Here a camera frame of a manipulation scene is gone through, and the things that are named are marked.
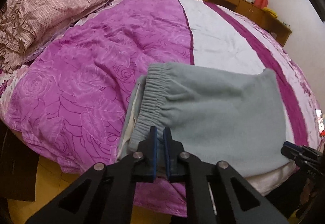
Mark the yellow object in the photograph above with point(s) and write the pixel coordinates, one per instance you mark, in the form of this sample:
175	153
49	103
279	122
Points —
270	12

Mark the purple floral bedspread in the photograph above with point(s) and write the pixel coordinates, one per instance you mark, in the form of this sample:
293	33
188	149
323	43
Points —
83	81

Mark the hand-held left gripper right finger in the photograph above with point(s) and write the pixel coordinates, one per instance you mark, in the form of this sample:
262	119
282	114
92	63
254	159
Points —
168	158

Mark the dark brown board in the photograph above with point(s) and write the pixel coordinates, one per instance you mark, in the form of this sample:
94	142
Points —
17	163

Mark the pink ruffled pillow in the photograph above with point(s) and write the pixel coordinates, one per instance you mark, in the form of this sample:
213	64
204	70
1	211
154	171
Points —
55	8

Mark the grey pants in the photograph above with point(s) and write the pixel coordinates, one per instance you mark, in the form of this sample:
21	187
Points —
210	117

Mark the smartphone with lit screen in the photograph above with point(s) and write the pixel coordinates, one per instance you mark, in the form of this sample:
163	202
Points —
320	122

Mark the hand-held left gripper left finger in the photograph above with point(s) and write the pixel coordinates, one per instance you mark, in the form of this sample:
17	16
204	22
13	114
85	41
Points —
152	155

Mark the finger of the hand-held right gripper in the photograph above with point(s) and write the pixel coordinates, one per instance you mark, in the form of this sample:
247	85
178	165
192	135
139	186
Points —
289	154
293	145

